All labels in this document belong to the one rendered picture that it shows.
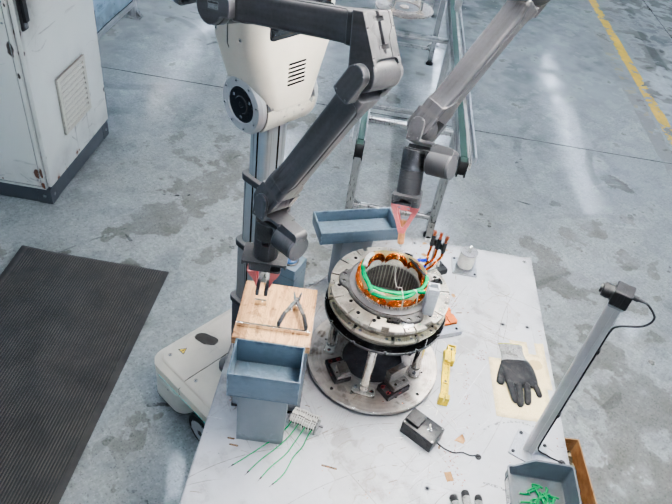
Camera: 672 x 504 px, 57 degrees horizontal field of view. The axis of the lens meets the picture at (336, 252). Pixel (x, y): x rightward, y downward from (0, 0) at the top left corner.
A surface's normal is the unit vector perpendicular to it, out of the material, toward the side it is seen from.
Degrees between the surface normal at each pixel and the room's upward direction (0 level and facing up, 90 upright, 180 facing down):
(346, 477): 0
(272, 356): 90
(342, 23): 81
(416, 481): 0
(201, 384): 0
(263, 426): 90
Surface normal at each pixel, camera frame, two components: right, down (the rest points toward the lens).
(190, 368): 0.12, -0.75
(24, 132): -0.14, 0.64
